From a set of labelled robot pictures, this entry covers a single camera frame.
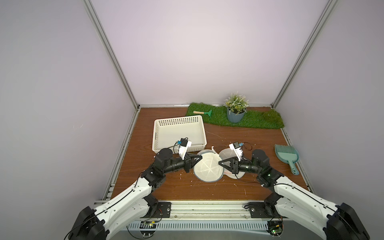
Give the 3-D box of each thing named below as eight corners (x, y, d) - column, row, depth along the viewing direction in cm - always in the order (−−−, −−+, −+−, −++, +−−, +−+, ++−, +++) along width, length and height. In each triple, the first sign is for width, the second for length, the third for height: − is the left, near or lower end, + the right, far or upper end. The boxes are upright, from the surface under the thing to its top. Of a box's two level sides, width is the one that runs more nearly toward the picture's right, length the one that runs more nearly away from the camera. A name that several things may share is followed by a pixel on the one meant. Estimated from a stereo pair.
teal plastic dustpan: (283, 174, 86) (285, 173, 84) (273, 146, 99) (274, 144, 97) (306, 174, 86) (308, 173, 84) (292, 146, 99) (294, 144, 97)
